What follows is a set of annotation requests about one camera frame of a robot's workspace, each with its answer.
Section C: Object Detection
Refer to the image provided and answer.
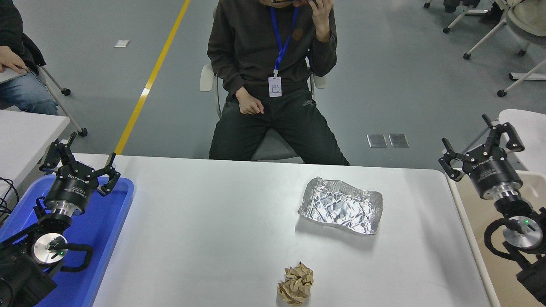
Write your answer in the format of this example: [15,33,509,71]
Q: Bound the black cable bundle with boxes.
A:
[0,177,20,224]

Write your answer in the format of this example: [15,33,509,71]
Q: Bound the blue lanyard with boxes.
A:
[270,6,299,77]

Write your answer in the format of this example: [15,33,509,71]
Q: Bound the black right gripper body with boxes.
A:
[468,153,523,200]

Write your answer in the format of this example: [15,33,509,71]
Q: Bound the white grey office chair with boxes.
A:
[199,58,328,163]

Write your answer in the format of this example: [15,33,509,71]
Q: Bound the large pale plastic bin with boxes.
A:
[445,168,546,307]

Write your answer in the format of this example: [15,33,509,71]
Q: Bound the person's right hand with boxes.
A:
[236,87,265,116]

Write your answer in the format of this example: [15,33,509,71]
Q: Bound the silver foil tray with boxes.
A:
[297,177,383,236]

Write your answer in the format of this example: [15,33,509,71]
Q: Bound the grey wheeled chair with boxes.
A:
[21,34,88,137]

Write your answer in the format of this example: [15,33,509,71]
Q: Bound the crumpled tan paper ball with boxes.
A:
[277,261,314,307]

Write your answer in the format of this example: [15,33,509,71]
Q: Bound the person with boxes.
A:
[0,0,59,116]
[207,0,350,166]

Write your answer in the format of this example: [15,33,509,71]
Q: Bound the person's left hand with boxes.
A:
[311,0,333,42]
[0,46,30,75]

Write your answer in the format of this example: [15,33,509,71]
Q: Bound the white chair beige seat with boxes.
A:
[463,0,546,60]

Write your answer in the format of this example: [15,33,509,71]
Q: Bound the white chair legs with wheel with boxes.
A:
[497,58,546,98]

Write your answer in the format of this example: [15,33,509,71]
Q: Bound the white round-seat chair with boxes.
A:
[463,108,546,174]

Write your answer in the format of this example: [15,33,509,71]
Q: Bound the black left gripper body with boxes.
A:
[44,164,100,212]

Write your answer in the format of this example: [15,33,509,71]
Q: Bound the blue plastic tray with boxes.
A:
[0,174,135,307]

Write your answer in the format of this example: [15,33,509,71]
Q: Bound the white chair base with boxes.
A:
[424,0,491,34]

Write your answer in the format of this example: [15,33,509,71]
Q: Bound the white side table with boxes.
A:
[0,110,70,197]

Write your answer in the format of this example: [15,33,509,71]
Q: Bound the white badge card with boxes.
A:
[268,70,283,98]

